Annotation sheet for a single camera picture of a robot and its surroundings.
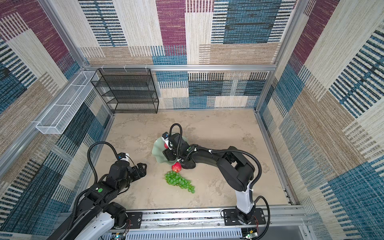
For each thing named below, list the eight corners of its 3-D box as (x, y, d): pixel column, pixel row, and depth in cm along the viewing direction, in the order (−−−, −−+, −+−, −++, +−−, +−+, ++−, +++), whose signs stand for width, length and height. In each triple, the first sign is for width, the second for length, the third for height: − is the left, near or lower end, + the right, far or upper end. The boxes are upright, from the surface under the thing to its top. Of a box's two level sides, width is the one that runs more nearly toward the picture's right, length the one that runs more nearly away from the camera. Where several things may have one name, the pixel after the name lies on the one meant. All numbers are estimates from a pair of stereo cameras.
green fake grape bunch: (164, 180, 87) (162, 177, 83) (170, 171, 91) (169, 167, 87) (191, 197, 81) (191, 194, 78) (197, 186, 85) (197, 183, 81)
